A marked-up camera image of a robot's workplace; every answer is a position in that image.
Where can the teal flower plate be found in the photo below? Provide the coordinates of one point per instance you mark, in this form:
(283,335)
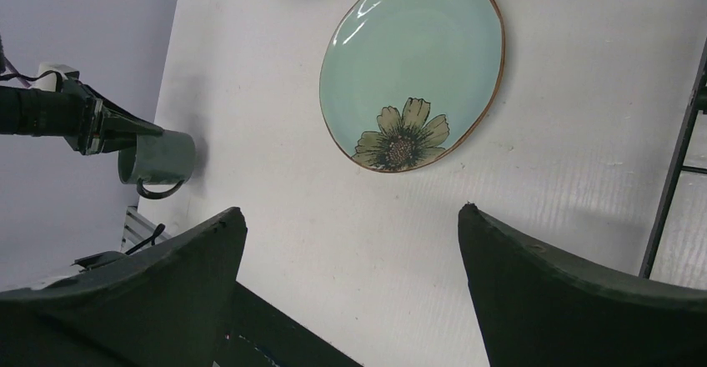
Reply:
(404,82)

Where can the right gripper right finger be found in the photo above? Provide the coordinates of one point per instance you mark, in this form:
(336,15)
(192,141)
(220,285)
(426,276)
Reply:
(538,305)

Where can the dark green mug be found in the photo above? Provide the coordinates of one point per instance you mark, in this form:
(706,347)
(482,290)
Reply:
(158,166)

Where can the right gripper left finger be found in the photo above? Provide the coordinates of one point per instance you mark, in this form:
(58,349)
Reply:
(162,306)

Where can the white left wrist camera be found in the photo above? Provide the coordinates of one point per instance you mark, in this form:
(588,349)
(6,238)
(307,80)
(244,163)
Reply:
(52,75)

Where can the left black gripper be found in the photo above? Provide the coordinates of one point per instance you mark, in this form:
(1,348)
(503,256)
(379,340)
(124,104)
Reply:
(103,126)

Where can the black wire dish rack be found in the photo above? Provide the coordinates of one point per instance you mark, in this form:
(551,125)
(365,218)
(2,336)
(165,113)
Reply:
(696,106)

